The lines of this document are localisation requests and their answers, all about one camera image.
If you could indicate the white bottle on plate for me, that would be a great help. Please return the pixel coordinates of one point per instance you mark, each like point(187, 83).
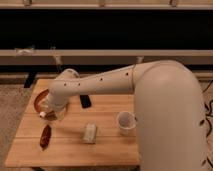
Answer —
point(43, 114)

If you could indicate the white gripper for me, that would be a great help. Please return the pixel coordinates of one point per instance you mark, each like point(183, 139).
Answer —
point(57, 104)

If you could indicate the dark red pepper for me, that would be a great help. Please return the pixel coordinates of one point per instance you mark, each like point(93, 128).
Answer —
point(45, 137)

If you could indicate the wooden shelf rail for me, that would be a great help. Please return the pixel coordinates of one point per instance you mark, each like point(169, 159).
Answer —
point(101, 57)

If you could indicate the white paper cup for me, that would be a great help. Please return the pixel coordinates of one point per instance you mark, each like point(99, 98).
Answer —
point(126, 123)

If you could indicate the wooden table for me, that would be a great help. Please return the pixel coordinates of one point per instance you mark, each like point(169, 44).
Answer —
point(66, 147)

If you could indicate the white sponge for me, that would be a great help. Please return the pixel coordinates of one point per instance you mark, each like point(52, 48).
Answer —
point(90, 132)

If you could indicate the black rectangular block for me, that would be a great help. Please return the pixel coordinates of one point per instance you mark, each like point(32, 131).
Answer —
point(85, 101)

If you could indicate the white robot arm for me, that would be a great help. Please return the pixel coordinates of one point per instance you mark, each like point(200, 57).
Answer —
point(168, 105)

